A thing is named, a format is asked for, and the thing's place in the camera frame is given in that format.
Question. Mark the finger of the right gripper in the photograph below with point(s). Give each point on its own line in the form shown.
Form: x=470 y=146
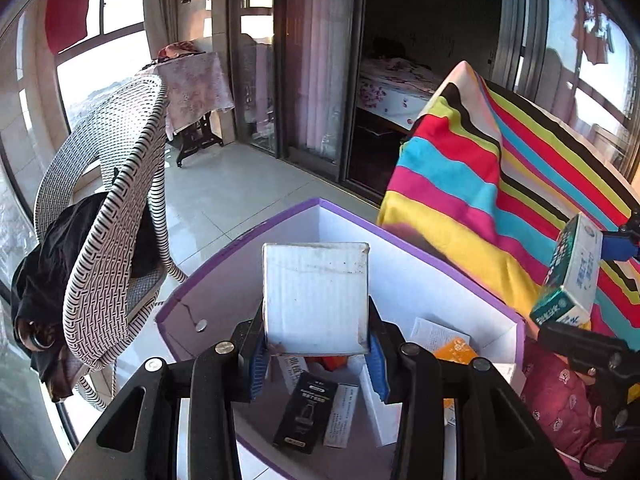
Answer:
x=623 y=244
x=587 y=351

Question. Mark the tall white box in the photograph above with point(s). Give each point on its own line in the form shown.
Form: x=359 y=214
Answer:
x=513 y=375

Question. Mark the table with floral cloth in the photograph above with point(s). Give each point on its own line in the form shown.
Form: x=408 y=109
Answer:
x=196 y=89

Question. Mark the purple white storage box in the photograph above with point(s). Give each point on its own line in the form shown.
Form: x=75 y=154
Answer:
x=405 y=283

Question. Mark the white paper leaflet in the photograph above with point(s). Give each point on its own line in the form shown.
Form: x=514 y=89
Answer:
x=432 y=336

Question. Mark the teal white medicine box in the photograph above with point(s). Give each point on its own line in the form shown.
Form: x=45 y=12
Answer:
x=569 y=288

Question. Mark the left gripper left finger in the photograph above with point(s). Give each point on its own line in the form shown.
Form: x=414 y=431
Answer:
x=136 y=437

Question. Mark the black shaver box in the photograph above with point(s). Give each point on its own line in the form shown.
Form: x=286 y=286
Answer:
x=307 y=414

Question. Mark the small white square box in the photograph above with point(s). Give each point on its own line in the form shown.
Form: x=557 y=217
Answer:
x=315 y=298

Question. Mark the black clothing on chair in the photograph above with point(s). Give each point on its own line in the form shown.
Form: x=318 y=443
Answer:
x=37 y=295

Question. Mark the long white box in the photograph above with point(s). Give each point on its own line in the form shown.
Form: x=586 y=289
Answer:
x=384 y=418

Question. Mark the white barcode label box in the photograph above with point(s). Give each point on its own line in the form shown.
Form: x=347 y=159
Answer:
x=291 y=367

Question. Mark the white wicker chair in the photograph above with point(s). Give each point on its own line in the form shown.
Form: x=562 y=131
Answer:
x=115 y=282

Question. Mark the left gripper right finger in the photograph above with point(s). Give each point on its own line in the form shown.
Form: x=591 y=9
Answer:
x=496 y=437

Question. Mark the striped colourful bed cloth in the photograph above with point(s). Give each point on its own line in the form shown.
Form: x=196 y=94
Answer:
x=488 y=179

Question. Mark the bed with floral sheet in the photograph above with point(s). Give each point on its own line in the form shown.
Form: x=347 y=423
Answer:
x=395 y=89

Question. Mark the orange white small box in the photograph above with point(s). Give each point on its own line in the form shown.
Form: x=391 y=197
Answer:
x=456 y=350

